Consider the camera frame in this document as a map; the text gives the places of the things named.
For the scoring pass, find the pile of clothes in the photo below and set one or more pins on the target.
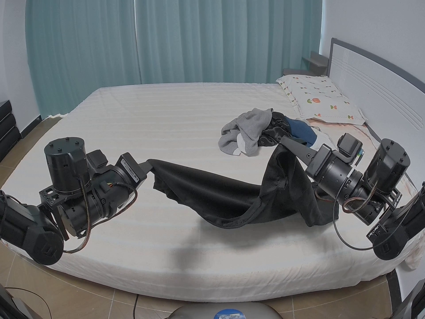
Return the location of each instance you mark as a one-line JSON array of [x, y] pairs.
[[252, 128]]

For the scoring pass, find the black T-shirt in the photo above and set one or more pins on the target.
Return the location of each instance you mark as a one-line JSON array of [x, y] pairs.
[[215, 191]]

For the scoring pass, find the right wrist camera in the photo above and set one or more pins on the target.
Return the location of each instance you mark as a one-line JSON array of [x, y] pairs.
[[348, 148]]

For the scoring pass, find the grey bedside table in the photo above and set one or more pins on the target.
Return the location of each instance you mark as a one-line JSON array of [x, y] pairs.
[[315, 60]]

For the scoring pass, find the black chest of drawers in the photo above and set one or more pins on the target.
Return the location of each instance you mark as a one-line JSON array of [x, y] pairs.
[[8, 128]]

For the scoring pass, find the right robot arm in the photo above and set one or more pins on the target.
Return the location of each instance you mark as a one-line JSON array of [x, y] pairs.
[[391, 168]]

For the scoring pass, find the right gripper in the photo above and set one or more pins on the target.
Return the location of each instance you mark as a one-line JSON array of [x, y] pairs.
[[335, 178]]

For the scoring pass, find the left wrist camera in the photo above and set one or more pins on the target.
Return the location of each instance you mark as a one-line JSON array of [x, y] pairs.
[[97, 160]]

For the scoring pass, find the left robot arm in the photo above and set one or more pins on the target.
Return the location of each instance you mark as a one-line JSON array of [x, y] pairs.
[[26, 224]]

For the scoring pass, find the bed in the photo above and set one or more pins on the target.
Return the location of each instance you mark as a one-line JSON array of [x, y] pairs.
[[166, 118]]

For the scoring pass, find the white printed pillow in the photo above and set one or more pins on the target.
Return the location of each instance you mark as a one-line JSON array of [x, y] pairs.
[[318, 95]]

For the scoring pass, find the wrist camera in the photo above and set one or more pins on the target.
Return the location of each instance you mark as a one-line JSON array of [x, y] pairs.
[[97, 160], [348, 148]]

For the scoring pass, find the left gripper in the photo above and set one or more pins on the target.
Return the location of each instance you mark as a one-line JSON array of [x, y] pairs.
[[109, 191]]

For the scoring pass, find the blue-green curtain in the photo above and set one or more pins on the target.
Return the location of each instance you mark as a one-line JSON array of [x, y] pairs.
[[83, 45], [232, 28]]

